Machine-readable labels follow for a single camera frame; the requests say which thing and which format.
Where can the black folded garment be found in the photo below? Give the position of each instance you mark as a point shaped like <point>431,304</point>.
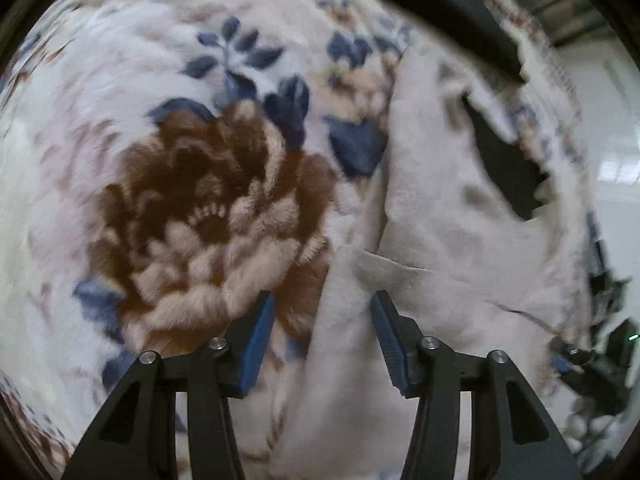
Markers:
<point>516,176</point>

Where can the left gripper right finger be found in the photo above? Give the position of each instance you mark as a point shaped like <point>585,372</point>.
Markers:
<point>513,436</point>

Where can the floral fleece bed blanket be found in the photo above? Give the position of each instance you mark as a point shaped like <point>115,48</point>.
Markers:
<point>165,161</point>

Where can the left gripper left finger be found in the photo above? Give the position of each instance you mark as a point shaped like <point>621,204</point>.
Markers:
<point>133,435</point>

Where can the beige knit garment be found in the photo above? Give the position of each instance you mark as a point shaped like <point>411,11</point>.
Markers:
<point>442,239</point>

